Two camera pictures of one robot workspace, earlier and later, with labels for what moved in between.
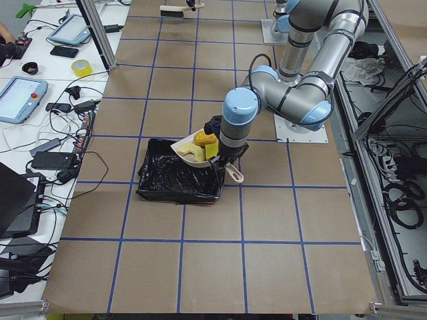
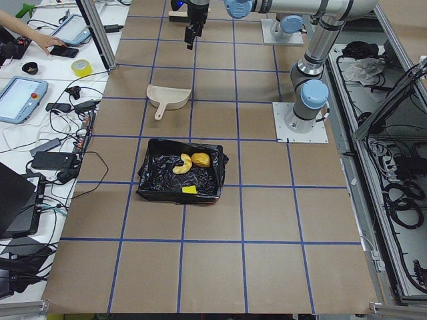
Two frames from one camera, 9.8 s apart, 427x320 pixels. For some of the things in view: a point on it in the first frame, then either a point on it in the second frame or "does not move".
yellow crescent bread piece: [197, 151] → [186, 167]
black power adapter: [54, 161] does not move
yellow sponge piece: [211, 150] → [189, 189]
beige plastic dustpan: [236, 175] → [173, 98]
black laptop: [21, 195] does not move
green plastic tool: [27, 8] does not move
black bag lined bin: [163, 175] does not move
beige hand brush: [177, 11] → [178, 17]
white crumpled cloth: [362, 70] does not move
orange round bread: [202, 139] → [201, 159]
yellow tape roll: [82, 67] does not move
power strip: [85, 135] does not move
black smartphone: [65, 51] does not move
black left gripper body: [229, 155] → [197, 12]
